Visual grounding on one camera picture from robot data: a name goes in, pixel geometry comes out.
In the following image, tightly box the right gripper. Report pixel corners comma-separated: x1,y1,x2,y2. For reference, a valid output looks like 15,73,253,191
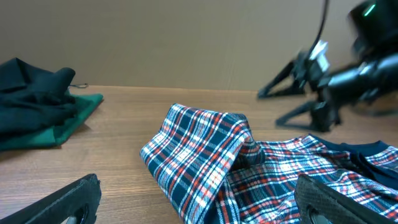
257,52,361,132

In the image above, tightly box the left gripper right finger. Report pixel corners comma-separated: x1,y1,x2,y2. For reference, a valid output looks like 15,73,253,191
294,174,394,224

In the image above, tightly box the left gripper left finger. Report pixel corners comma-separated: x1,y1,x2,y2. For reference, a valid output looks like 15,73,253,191
1,174,101,224

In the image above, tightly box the plaid navy red shirt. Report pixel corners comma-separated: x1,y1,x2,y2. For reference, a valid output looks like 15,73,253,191
140,104,397,223

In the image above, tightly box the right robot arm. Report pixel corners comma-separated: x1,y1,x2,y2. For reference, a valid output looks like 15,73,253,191
257,0,397,132

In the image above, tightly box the green cloth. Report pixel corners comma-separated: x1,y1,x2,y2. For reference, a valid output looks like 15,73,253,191
1,91,103,151

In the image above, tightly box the black polo shirt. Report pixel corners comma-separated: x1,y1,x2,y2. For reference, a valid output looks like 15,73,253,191
1,58,77,135

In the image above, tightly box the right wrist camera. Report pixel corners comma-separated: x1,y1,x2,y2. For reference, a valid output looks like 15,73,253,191
309,40,330,72

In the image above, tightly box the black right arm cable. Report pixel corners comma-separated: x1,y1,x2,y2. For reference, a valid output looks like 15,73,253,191
306,0,330,60

